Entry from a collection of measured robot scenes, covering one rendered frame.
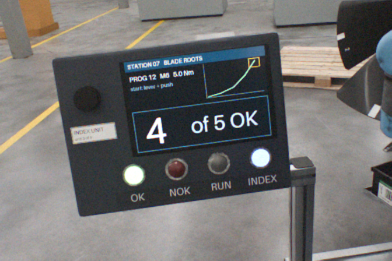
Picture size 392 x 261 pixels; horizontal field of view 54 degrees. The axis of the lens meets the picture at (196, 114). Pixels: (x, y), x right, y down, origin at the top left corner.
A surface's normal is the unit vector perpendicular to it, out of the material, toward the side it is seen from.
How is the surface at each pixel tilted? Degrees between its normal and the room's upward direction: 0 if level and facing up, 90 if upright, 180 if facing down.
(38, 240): 0
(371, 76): 52
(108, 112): 75
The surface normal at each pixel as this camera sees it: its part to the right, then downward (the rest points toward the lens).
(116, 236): -0.10, -0.91
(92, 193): 0.07, 0.14
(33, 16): -0.14, 0.41
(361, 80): -0.62, -0.28
